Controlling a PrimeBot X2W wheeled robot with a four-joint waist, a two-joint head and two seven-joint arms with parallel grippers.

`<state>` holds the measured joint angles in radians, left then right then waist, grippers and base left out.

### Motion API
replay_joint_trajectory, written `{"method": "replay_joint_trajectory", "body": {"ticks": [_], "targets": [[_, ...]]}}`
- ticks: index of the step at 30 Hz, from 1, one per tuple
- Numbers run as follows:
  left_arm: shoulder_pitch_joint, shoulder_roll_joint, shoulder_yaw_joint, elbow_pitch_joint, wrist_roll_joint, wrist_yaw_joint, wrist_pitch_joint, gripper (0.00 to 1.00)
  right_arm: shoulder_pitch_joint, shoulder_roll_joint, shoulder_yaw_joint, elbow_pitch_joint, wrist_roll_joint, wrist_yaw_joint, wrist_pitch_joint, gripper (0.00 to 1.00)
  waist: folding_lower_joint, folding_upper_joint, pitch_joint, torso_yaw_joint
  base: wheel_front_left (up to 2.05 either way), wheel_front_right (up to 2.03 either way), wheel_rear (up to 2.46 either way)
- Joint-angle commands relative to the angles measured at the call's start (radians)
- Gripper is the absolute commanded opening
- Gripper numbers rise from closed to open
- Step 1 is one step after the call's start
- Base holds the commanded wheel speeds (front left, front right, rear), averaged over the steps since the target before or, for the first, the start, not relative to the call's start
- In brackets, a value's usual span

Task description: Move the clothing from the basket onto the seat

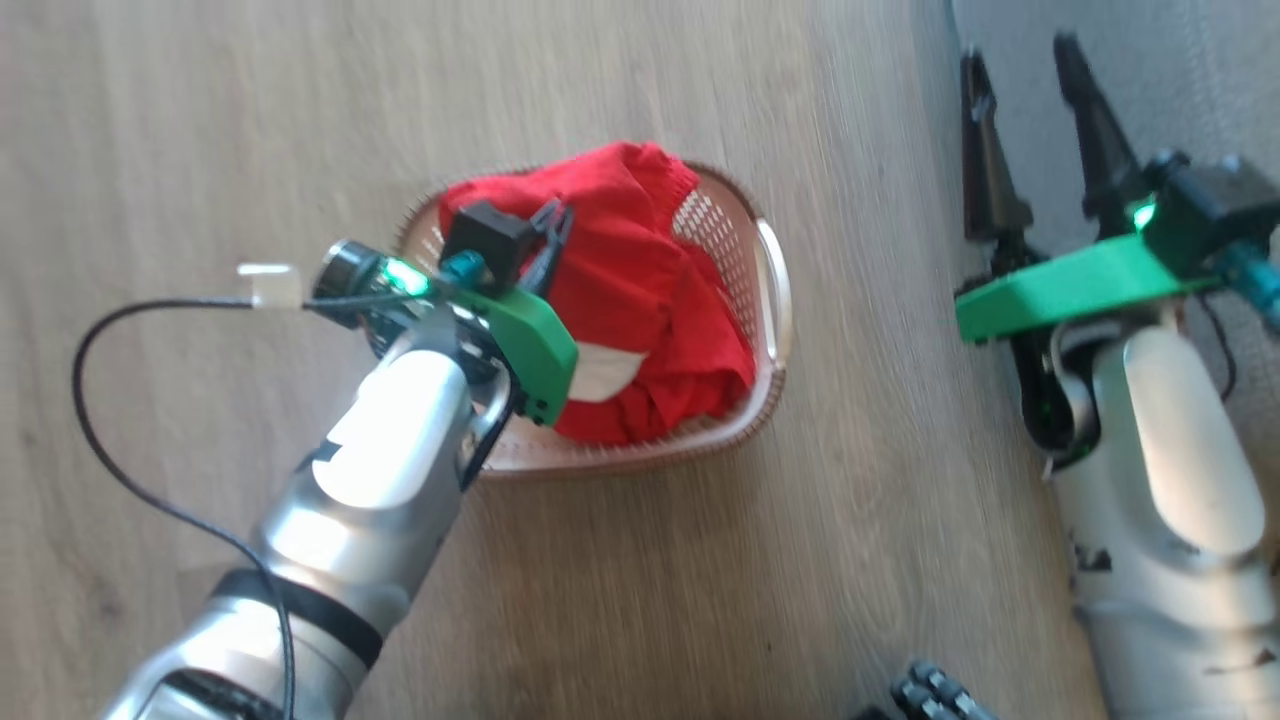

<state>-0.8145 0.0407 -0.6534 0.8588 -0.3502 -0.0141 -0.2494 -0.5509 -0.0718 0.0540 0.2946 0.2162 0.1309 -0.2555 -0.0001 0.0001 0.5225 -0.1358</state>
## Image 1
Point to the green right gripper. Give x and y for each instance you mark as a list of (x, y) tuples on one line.
[(1080, 285)]

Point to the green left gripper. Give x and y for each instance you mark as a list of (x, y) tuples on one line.
[(535, 350)]

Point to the red clothing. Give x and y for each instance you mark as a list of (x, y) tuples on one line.
[(640, 280)]

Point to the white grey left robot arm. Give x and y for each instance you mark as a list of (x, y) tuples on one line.
[(390, 450)]

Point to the dark grey robot base part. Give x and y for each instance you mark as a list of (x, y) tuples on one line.
[(940, 695)]

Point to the cream plastic laundry basket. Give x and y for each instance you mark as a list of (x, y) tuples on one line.
[(730, 230)]

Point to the grey fabric sofa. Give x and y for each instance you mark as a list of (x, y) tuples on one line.
[(1200, 70)]

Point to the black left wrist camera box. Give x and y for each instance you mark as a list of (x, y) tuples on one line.
[(485, 240)]

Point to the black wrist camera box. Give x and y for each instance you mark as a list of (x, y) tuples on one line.
[(485, 240), (1215, 210)]

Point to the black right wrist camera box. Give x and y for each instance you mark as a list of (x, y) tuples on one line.
[(1215, 210)]

